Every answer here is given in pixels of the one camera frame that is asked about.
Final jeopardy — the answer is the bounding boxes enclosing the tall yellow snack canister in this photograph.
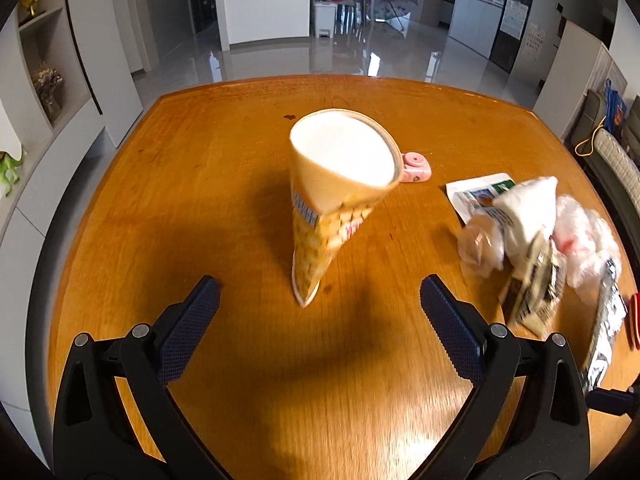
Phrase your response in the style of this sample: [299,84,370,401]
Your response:
[290,108,404,307]

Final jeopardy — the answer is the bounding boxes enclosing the pink tape dispenser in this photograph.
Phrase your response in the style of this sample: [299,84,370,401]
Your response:
[402,152,432,182]

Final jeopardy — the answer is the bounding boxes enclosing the silver foil snack bag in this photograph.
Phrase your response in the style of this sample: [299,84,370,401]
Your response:
[582,258,627,394]

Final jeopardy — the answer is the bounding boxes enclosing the crumpled clear plastic bag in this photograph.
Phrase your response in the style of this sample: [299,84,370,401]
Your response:
[552,195,622,289]

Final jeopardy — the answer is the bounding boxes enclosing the grey sofa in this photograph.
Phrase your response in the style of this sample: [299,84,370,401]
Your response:
[565,91,639,268]

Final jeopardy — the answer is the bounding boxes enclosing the red flat object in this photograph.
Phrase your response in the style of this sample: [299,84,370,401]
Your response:
[627,292,640,351]

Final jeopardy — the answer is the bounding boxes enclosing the green dinosaur toy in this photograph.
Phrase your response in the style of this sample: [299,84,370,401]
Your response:
[0,152,24,196]

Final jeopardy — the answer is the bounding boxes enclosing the white low cabinet ledge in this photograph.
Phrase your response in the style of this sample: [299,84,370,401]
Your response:
[1,118,104,464]

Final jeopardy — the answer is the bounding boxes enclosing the white wall shelf unit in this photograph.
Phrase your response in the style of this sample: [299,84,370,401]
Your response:
[1,0,142,202]

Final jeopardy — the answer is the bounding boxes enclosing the wooden table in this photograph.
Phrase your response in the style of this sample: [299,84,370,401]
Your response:
[46,74,640,480]

